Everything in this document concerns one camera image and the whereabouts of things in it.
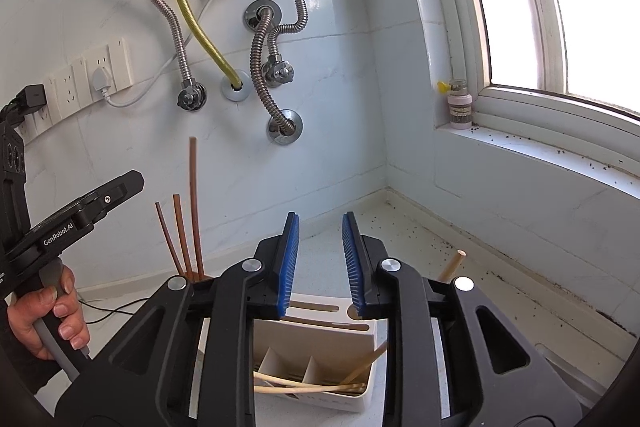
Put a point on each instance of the brown wooden chopstick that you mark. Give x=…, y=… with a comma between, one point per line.
x=169, y=237
x=196, y=207
x=182, y=237

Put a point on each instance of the chrome angle valve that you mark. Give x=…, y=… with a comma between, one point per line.
x=277, y=72
x=191, y=97

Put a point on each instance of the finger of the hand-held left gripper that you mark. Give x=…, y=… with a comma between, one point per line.
x=112, y=194

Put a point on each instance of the person's left hand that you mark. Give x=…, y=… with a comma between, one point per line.
x=30, y=322

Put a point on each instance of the white framed window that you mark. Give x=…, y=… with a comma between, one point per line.
x=550, y=32

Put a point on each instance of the light bamboo chopstick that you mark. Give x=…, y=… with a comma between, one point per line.
x=452, y=264
x=300, y=383
x=367, y=361
x=310, y=391

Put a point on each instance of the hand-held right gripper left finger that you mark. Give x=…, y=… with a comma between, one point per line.
x=287, y=267

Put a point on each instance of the person's left forearm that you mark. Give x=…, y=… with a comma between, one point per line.
x=27, y=379

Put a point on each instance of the small white bottle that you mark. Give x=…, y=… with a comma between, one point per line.
x=459, y=107

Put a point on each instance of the beige slotted utensil holder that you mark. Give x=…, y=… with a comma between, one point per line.
x=310, y=337

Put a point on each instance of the white wall socket panel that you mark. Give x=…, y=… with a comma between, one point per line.
x=67, y=89

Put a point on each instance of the chrome pipe wall flange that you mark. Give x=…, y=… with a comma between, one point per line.
x=295, y=119
x=252, y=14
x=235, y=92

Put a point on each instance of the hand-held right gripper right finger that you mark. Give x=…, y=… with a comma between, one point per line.
x=352, y=267

